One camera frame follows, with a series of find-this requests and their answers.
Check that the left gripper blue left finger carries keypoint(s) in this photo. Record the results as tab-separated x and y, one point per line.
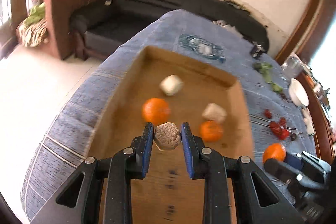
146	147

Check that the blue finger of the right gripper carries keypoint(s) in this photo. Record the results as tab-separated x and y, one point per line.
294	160
281	170

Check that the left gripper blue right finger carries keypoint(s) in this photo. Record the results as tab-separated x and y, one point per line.
188	148

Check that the large orange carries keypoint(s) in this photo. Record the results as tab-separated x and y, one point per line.
274	151

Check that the brown lumpy cake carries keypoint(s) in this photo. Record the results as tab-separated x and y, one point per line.
167	136

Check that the dark plum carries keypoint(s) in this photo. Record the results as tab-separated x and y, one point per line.
293	136

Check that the small orange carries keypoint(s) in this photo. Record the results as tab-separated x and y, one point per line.
211	131

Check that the red tomato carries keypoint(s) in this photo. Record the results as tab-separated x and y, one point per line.
284	133

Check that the large red date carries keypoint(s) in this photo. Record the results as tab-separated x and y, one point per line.
275	128

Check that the orange in tray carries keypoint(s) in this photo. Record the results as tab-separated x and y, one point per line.
156	111

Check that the white cake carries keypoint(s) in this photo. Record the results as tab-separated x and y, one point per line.
215	113
171	85

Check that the white work glove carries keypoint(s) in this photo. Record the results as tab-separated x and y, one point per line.
308	121

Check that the cardboard tray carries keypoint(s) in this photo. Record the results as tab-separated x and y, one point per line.
167	194

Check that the white bowl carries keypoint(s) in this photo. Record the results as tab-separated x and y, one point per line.
298	94

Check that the clear glass jar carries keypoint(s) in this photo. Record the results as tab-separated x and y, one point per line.
291	67

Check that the green leafy vegetable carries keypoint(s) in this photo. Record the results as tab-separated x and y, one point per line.
265	70

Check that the small black device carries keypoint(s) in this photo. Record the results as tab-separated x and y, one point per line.
257	51

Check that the black sofa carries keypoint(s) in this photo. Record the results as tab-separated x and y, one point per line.
100	27

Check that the wooden sideboard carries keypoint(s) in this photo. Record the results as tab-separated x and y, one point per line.
305	40

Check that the striped cloth pile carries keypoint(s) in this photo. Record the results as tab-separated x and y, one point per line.
32	32

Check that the brown armchair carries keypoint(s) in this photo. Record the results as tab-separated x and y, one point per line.
71	14

